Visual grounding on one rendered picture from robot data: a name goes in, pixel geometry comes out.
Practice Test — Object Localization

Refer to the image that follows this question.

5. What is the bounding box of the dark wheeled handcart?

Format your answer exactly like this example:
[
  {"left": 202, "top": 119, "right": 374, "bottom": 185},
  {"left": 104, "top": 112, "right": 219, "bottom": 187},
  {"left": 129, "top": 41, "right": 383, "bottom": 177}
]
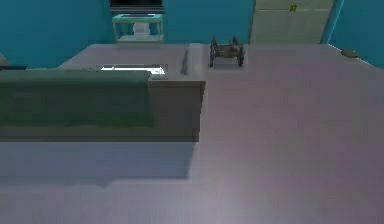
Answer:
[{"left": 208, "top": 35, "right": 246, "bottom": 68}]

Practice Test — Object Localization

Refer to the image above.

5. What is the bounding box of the mint green side table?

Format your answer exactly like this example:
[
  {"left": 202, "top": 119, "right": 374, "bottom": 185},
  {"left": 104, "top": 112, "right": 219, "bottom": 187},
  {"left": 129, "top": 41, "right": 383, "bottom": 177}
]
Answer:
[{"left": 111, "top": 13, "right": 165, "bottom": 44}]

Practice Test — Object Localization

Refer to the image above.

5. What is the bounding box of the green and grey sofa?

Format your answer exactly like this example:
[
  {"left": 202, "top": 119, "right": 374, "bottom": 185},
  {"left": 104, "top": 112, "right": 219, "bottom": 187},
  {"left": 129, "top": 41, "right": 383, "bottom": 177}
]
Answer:
[{"left": 0, "top": 69, "right": 207, "bottom": 143}]

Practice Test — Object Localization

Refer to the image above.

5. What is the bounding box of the pale green room door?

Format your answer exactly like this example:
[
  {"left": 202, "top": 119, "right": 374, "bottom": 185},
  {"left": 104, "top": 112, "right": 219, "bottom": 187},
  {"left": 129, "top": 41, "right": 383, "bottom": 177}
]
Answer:
[{"left": 249, "top": 0, "right": 336, "bottom": 45}]

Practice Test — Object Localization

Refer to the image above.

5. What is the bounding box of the small brown floor object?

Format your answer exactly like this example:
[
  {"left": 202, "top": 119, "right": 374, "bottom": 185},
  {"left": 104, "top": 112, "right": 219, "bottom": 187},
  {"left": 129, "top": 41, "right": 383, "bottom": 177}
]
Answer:
[{"left": 340, "top": 49, "right": 360, "bottom": 59}]

